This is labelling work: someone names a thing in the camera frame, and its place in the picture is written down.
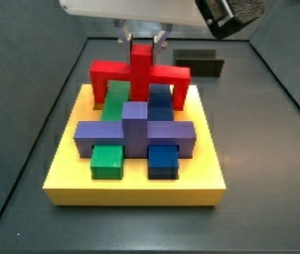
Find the red wooden three-legged block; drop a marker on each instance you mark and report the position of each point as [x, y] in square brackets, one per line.
[141, 73]

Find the green wooden bar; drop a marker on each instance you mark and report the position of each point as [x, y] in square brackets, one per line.
[106, 161]

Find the blue wooden bar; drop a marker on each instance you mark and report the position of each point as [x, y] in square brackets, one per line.
[162, 150]

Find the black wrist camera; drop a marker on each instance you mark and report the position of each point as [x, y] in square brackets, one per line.
[227, 16]

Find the black angled bracket holder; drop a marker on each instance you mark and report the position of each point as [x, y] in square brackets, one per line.
[201, 61]

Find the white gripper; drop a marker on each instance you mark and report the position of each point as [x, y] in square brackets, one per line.
[164, 11]

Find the purple wooden three-legged block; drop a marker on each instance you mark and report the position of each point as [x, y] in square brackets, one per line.
[136, 130]

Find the yellow wooden base board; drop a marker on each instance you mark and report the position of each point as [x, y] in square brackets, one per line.
[200, 186]

